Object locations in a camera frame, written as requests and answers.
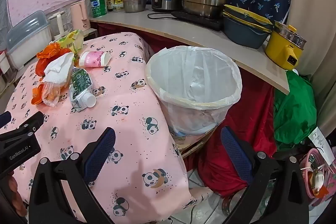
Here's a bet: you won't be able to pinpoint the small steel pot with lid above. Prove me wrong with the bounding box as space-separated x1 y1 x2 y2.
123 0 147 13

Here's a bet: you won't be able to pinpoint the pink electric kettle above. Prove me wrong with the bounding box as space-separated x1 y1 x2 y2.
70 0 92 30

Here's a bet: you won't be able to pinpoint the orange clear plastic wrapper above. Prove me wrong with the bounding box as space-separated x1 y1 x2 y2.
31 79 67 107

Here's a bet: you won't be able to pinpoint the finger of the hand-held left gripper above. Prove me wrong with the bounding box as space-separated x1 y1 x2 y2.
0 112 12 128
0 111 45 143

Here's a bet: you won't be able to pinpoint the pink plastic basket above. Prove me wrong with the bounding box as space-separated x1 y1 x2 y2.
299 148 336 199

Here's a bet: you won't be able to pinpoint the black power cable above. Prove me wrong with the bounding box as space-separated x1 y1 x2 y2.
147 12 174 20

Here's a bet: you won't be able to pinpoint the orange plastic bag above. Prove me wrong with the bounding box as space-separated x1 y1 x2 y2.
35 43 72 76

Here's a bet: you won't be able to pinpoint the yellow green snack bag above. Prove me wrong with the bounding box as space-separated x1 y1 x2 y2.
50 29 84 54

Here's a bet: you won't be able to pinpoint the pink paper cup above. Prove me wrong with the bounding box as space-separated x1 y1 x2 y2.
79 51 111 68

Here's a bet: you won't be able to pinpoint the beige curtain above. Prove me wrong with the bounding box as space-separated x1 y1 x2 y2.
278 0 336 132

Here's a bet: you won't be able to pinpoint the yellow strainer basin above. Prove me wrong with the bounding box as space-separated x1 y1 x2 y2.
223 4 275 29

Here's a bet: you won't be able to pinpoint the pink panda print tablecloth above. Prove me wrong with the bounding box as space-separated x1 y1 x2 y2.
5 32 202 224

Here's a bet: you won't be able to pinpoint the person's left hand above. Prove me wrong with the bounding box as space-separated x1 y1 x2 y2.
7 176 27 217

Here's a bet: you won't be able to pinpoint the green white drink pouch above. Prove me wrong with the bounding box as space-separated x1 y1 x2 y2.
70 67 97 113

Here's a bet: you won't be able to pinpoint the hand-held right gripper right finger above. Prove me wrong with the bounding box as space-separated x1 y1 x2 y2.
221 126 310 224

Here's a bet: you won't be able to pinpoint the yellow electric pot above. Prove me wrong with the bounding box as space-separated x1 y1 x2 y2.
265 21 307 70

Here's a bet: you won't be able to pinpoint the white paper tag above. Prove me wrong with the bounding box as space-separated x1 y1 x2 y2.
308 127 335 165

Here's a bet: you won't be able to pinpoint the green can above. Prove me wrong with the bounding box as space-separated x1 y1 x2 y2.
90 0 108 18

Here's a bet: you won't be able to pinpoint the trash bin with white liner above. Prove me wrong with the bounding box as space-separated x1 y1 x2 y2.
145 46 242 139

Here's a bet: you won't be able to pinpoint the brown cardboard box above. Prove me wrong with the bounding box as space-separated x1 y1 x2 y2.
175 122 223 159

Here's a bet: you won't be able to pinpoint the black induction cooktop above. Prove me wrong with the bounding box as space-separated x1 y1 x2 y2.
171 11 223 31

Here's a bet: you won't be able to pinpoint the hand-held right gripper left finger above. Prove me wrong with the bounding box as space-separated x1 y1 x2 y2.
28 127 116 224

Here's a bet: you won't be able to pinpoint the white blender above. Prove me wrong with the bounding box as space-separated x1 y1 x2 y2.
48 11 69 41

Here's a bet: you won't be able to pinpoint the stacked blue yellow bowls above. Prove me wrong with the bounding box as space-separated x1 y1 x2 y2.
223 15 271 49

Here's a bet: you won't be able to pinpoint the green plastic bag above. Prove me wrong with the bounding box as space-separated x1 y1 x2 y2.
273 70 318 152

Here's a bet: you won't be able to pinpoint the white tissue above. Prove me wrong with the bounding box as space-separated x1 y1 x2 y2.
43 53 75 83

